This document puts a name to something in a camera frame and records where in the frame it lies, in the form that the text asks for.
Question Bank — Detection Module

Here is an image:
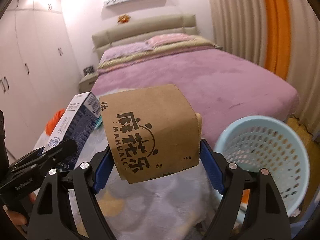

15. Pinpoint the small picture frame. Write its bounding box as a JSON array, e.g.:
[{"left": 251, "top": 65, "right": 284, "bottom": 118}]
[{"left": 83, "top": 66, "right": 95, "bottom": 76}]

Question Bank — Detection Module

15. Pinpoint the patterned round table cloth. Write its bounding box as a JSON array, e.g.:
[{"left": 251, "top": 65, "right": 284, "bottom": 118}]
[{"left": 32, "top": 87, "right": 241, "bottom": 240}]

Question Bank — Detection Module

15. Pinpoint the white blue milk carton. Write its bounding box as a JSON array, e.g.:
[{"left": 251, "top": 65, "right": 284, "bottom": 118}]
[{"left": 44, "top": 92, "right": 101, "bottom": 171}]

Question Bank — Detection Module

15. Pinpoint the pink pillow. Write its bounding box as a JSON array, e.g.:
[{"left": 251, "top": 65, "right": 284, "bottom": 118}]
[{"left": 146, "top": 33, "right": 194, "bottom": 48}]

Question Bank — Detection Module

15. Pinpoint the person's left hand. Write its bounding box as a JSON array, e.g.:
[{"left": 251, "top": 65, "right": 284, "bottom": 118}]
[{"left": 4, "top": 192, "right": 37, "bottom": 227}]

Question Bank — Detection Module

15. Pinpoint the purple pillow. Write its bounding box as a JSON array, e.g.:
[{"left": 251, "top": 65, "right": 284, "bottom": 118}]
[{"left": 100, "top": 42, "right": 153, "bottom": 63}]

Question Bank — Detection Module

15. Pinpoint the orange curtain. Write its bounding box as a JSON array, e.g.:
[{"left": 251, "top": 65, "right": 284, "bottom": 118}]
[{"left": 264, "top": 0, "right": 291, "bottom": 80}]

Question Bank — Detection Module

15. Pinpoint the brown paper bag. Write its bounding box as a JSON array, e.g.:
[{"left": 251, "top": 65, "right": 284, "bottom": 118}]
[{"left": 99, "top": 84, "right": 201, "bottom": 184}]

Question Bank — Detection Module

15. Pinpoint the orange plush toy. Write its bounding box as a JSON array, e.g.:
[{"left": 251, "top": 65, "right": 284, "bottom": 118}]
[{"left": 117, "top": 14, "right": 131, "bottom": 24}]

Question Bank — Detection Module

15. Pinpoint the bed with purple blanket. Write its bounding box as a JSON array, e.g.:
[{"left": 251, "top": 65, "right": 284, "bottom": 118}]
[{"left": 92, "top": 36, "right": 299, "bottom": 145}]

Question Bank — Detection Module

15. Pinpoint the orange plastic bag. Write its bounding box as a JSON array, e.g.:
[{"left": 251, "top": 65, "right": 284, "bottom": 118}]
[{"left": 45, "top": 109, "right": 65, "bottom": 136}]

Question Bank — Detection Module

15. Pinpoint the beige nightstand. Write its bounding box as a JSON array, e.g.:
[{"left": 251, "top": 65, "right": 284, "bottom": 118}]
[{"left": 78, "top": 73, "right": 99, "bottom": 93}]

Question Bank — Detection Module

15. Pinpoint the white wardrobe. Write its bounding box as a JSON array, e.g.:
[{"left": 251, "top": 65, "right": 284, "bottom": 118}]
[{"left": 1, "top": 0, "right": 80, "bottom": 159}]

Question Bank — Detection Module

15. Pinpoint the beige padded headboard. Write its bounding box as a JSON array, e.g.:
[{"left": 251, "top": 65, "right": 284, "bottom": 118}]
[{"left": 92, "top": 14, "right": 199, "bottom": 59}]

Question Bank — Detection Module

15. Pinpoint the light blue plastic basket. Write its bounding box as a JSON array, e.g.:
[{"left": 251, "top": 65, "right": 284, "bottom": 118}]
[{"left": 214, "top": 115, "right": 310, "bottom": 216}]

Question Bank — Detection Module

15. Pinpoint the beige curtain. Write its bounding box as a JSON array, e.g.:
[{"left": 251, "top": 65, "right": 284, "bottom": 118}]
[{"left": 209, "top": 0, "right": 319, "bottom": 134}]

